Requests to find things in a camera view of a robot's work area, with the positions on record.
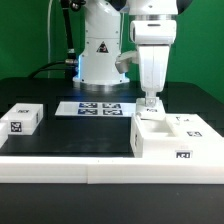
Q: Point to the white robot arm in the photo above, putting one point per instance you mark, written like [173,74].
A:
[103,38]

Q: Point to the white cabinet door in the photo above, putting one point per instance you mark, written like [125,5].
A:
[152,112]
[188,125]

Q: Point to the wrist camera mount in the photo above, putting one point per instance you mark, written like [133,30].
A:
[124,60]

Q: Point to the white marker sheet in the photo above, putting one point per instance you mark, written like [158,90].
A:
[101,109]

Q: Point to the white cabinet top block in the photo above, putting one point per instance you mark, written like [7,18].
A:
[23,118]

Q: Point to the white U-shaped fence frame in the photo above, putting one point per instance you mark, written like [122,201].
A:
[114,170]

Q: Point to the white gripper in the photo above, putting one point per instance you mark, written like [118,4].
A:
[153,39]

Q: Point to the white cabinet body box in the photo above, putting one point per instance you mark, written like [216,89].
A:
[154,140]

